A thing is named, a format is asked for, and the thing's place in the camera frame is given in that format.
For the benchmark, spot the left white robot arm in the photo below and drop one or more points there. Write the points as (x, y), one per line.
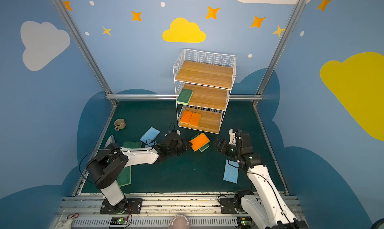
(106, 166)

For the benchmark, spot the green circuit board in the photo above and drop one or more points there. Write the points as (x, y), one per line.
(119, 222)
(244, 222)

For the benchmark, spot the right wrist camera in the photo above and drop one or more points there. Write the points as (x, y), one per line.
(235, 137)

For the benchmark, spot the white wire wooden shelf rack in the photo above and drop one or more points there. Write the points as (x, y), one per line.
(211, 76)

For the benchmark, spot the green sponge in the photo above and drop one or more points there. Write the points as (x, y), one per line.
(124, 177)
(132, 145)
(205, 147)

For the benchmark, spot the beige ceramic mug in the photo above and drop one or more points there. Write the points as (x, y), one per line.
(119, 124)

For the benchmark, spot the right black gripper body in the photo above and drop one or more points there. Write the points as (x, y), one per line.
(224, 146)

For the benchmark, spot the left green circuit board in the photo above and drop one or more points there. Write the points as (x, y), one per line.
(119, 222)

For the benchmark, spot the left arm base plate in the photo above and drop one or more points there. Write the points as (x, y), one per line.
(126, 206)

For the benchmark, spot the aluminium front rail frame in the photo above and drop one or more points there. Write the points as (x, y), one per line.
(202, 210)

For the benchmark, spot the blue sponge right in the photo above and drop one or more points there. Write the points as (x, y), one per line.
(231, 172)

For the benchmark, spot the orange sponge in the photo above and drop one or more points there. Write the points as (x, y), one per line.
(186, 117)
(195, 119)
(199, 141)

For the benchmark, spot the right green circuit board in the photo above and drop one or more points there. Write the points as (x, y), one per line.
(244, 222)

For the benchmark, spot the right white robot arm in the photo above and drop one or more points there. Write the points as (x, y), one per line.
(267, 208)

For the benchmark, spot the grey metal garden trowel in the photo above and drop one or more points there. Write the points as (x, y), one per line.
(110, 140)

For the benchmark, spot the pink round object front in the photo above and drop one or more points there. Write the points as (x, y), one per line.
(179, 222)

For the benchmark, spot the blue sponge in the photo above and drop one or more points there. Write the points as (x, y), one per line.
(231, 172)
(149, 136)

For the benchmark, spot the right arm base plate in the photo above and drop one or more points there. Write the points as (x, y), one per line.
(230, 205)

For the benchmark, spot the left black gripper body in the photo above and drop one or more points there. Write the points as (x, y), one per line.
(179, 143)

